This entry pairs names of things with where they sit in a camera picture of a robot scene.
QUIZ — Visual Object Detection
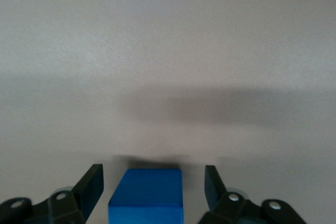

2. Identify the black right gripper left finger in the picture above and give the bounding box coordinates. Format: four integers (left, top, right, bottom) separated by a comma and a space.
0, 164, 104, 224

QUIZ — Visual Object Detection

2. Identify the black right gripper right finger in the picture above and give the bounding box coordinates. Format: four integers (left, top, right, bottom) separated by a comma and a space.
198, 165, 308, 224

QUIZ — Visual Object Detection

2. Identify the blue wooden cube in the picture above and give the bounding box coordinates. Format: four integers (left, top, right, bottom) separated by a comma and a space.
108, 168, 183, 224

